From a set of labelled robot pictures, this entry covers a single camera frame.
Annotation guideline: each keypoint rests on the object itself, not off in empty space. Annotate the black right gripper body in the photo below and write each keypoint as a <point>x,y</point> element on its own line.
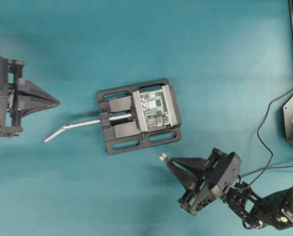
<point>212,182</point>

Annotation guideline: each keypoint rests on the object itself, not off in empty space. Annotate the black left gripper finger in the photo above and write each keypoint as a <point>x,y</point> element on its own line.
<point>33,103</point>
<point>27,89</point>

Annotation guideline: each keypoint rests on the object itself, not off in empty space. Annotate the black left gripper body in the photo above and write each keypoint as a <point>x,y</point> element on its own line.
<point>10,73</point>

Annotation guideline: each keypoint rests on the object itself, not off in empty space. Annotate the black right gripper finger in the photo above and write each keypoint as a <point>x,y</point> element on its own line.
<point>195,163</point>
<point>187,178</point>

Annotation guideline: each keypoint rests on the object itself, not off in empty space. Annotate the black USB cable plug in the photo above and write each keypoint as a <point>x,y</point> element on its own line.
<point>163,157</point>

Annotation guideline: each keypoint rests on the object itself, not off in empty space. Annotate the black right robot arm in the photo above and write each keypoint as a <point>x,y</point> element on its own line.
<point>256,213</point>

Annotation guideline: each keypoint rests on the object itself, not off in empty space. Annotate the green circuit board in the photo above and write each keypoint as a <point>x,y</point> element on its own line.
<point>154,108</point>

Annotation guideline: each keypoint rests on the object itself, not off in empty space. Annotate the black bench vise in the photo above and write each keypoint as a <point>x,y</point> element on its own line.
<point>132,133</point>

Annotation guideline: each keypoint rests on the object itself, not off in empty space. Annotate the silver vise screw handle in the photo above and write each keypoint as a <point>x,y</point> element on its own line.
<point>83,123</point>

